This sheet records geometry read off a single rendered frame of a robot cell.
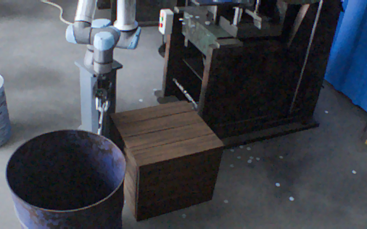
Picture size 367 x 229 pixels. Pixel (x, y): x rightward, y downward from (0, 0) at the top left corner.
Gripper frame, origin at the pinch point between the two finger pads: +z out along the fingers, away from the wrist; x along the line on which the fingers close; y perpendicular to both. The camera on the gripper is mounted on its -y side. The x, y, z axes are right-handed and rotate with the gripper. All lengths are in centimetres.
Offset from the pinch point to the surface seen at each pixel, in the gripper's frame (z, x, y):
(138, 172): 13.6, 17.0, 23.5
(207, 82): 1, 48, -32
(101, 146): 1.6, 2.1, 23.7
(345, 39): 1, 165, -120
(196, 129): 9.1, 41.7, -2.4
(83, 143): 2.6, -5.2, 21.2
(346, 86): 34, 171, -106
